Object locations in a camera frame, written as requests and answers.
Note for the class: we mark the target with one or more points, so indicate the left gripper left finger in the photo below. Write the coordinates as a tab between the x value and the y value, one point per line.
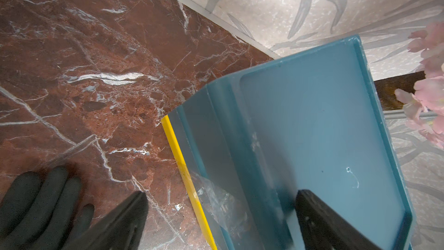
121	229

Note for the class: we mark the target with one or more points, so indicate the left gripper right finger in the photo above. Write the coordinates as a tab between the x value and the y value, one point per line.
324	229

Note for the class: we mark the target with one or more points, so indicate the pink blossom artificial tree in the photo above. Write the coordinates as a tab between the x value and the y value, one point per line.
424	108

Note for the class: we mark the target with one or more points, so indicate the teal yellow drawer box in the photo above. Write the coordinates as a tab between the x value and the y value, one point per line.
246	143

